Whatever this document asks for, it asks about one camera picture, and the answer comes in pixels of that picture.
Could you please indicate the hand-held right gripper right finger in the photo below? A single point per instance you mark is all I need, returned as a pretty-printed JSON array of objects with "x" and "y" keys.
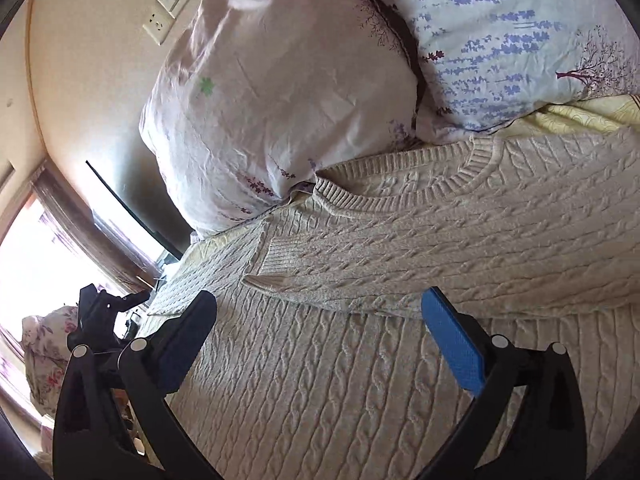
[{"x": 455, "y": 340}]

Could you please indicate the white lavender print pillow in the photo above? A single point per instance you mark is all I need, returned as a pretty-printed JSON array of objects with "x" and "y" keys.
[{"x": 500, "y": 45}]

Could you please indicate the yellow patterned bed sheet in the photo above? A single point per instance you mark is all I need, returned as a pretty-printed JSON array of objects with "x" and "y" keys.
[{"x": 585, "y": 112}]

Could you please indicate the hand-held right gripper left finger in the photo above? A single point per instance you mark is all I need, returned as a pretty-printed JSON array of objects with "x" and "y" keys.
[{"x": 187, "y": 345}]

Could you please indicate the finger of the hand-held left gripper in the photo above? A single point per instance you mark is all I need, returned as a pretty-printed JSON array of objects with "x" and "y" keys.
[{"x": 137, "y": 299}]

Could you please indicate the brown window frame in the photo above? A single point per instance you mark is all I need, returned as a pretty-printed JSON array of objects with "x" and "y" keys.
[{"x": 85, "y": 220}]

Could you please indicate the dark flat screen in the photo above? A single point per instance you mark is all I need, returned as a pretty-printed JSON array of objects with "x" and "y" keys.
[{"x": 135, "y": 210}]

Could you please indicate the white wall socket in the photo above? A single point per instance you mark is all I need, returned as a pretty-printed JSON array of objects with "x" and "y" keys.
[{"x": 157, "y": 26}]

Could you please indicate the pink floral pillow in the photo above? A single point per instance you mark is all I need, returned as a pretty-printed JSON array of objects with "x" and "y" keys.
[{"x": 280, "y": 90}]

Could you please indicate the white floral cloth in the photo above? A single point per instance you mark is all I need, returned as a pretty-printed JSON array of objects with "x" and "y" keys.
[{"x": 42, "y": 355}]

